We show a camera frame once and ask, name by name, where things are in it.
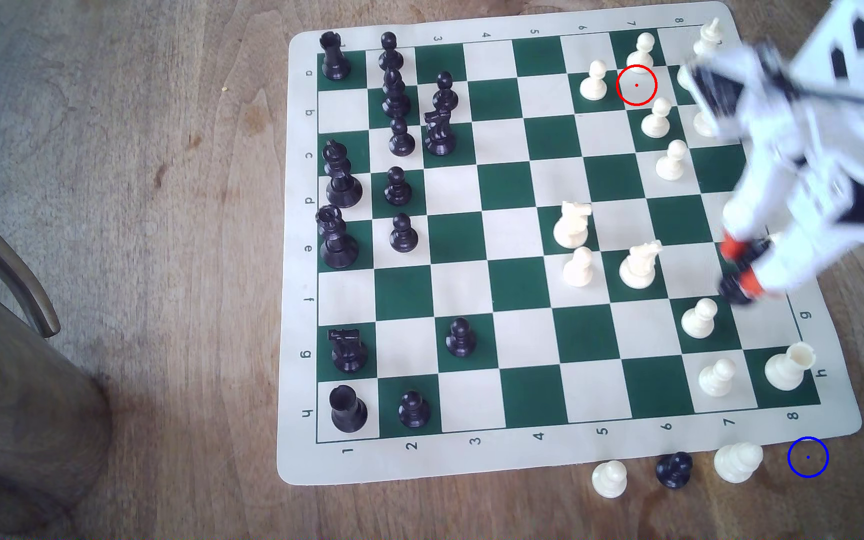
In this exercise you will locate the white bishop top right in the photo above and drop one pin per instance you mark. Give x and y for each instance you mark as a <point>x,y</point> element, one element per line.
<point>709,37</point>

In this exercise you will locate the black chess king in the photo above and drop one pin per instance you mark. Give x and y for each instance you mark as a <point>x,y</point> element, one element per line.
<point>343,184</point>

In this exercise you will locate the green and white chess mat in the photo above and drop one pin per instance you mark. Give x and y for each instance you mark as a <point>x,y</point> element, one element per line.
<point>522,225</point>

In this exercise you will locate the black chess bishop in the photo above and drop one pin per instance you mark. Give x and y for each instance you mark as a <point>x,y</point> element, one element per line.
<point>395,97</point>
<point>736,289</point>

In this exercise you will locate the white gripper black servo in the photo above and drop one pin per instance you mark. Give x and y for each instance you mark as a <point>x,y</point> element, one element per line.
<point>772,210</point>

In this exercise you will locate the white chess rook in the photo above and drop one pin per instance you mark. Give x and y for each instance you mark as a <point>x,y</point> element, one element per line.
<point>703,124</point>
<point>787,369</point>

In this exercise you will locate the black chess knight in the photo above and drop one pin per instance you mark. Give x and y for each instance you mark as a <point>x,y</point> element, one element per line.
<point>348,352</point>
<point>439,135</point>

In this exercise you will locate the white chess bishop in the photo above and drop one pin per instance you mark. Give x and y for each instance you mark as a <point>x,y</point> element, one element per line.
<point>737,462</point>

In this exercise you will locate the black chess pawn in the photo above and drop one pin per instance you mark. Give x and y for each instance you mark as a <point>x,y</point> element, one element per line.
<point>445,94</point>
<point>414,412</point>
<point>401,141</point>
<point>403,235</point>
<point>397,190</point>
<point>674,471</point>
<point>391,54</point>
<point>461,340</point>

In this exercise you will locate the white chess pawn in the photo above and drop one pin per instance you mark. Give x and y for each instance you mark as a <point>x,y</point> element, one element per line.
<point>716,379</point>
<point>699,321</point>
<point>641,52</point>
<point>610,480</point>
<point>670,165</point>
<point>656,121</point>
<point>578,270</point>
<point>593,84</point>

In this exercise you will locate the black chess queen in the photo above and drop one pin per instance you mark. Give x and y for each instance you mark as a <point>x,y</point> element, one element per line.
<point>337,244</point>

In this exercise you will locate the black chess rook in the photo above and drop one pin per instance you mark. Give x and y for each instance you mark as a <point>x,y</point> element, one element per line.
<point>334,60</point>
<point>347,411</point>

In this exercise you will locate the white chess knight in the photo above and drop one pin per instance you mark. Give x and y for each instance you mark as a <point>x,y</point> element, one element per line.
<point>638,268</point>
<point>572,227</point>

